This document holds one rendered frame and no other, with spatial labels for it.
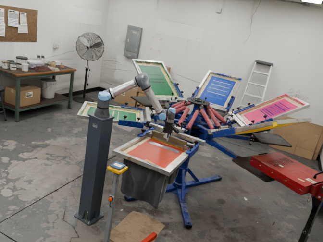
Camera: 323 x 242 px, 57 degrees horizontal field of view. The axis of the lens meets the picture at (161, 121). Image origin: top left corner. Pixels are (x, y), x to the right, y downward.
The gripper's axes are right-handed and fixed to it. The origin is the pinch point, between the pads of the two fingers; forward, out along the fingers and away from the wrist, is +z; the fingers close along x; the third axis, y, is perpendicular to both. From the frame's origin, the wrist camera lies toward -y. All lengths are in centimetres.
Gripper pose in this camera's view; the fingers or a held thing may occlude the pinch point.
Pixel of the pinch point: (168, 139)
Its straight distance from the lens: 318.4
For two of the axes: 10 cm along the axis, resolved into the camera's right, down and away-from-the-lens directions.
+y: -8.9, -2.8, 3.5
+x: -4.2, 2.3, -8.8
